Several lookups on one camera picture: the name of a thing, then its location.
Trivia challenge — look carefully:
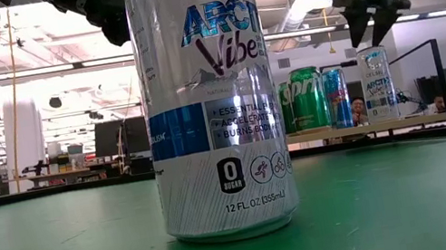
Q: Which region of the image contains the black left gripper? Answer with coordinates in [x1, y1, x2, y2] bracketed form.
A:
[83, 0, 133, 53]

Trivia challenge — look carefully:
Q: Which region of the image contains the white Celsius can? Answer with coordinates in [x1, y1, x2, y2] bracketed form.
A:
[354, 43, 402, 126]
[122, 0, 306, 250]

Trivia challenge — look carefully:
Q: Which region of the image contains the blue Red Bull can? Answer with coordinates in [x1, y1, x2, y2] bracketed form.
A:
[319, 66, 356, 131]

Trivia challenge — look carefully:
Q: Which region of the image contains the wooden shelf board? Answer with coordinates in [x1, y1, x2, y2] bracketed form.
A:
[286, 105, 446, 150]

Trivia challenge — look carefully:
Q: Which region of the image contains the person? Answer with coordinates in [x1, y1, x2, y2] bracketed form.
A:
[348, 94, 371, 128]
[422, 93, 446, 118]

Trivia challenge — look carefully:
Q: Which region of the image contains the black computer monitor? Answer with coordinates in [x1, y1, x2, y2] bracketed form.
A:
[120, 114, 152, 155]
[90, 118, 129, 160]

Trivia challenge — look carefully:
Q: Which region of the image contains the white column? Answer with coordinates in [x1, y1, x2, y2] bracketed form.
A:
[0, 94, 54, 196]

